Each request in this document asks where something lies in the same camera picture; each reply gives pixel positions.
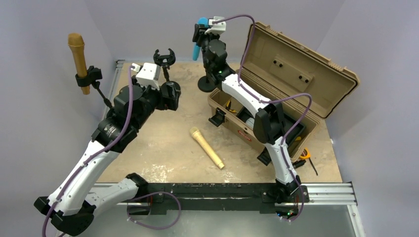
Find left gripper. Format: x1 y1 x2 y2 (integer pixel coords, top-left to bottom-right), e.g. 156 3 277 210
131 76 179 130

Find blue microphone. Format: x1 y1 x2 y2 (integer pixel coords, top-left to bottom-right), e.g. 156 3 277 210
192 17 208 61

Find black shock mount mic stand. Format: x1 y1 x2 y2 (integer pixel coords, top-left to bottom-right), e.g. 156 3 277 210
153 48 176 81

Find black stand with blue mic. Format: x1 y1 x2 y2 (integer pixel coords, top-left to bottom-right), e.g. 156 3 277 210
198 64 216 93

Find cream beige microphone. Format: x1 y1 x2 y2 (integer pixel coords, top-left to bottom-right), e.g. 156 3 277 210
189 127 225 170

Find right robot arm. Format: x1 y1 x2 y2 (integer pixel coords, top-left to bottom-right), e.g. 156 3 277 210
192 23 301 201

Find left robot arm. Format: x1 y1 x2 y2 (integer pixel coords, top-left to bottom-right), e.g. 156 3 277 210
34 80 181 237

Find black stand with brown mic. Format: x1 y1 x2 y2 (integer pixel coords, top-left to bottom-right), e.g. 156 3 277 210
75 66 112 109

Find brown gold microphone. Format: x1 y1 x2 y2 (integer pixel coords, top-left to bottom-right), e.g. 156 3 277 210
68 33 87 80

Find yellow black tool in case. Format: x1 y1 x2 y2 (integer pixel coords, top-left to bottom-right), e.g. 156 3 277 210
225 100 237 114

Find grey device in case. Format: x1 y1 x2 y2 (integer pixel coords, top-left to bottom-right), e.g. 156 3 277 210
245 118 255 130

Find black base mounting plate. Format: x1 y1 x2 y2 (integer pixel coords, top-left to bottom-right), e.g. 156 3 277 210
129 183 310 218

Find tan plastic tool case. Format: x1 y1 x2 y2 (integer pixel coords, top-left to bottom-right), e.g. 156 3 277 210
208 22 359 165

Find yellow black tool on table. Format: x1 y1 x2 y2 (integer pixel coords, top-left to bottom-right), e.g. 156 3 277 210
293 148 319 176

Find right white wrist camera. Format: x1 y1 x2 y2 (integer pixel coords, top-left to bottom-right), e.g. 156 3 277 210
208 16 226 35

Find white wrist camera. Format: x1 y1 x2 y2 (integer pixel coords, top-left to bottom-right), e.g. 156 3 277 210
131 63 161 91
208 16 226 35

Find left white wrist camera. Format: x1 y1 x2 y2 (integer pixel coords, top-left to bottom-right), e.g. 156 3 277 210
131 63 161 91

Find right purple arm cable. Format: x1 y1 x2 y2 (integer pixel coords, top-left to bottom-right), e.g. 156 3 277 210
216 14 313 184

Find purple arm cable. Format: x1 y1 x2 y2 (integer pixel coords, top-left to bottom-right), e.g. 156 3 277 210
216 14 313 184
42 65 135 237

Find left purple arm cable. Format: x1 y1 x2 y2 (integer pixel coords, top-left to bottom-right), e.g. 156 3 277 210
42 65 135 237

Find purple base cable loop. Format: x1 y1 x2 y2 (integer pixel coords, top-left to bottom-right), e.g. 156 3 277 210
126 191 183 230

